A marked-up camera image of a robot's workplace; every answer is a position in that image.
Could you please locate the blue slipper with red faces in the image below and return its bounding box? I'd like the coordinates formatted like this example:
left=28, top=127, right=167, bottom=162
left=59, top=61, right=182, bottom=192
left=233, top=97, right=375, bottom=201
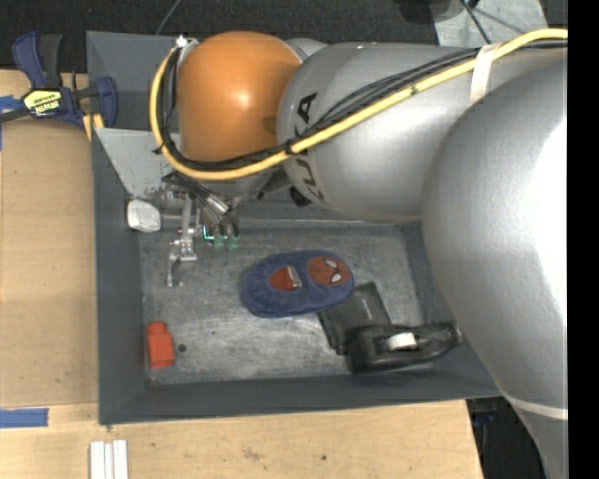
left=239, top=249, right=355, bottom=319

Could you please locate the black tape dispenser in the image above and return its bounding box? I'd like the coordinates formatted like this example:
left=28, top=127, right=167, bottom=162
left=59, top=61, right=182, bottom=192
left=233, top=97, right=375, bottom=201
left=345, top=319, right=465, bottom=375

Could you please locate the red plastic block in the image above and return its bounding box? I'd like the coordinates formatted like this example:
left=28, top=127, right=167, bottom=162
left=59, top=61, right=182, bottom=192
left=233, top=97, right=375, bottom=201
left=145, top=320, right=177, bottom=370

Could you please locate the pale brown flat board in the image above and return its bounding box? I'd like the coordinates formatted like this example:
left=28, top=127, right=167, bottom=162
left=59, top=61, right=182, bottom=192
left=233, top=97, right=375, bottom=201
left=0, top=70, right=102, bottom=409

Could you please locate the dark grey flat case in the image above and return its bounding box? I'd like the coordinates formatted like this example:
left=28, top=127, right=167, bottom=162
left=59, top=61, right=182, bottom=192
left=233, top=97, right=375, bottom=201
left=316, top=280, right=394, bottom=356

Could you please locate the black cylinder on white bracket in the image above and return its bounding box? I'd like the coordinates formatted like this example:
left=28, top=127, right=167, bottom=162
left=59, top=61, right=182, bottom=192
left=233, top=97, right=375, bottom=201
left=256, top=170, right=314, bottom=209

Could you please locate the grey metal bin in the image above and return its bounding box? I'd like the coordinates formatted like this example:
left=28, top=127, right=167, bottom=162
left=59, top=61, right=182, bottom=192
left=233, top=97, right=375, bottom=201
left=84, top=30, right=503, bottom=426

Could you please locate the white rounded plastic object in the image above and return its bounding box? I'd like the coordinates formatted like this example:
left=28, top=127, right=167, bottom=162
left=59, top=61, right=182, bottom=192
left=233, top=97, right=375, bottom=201
left=126, top=198, right=163, bottom=234

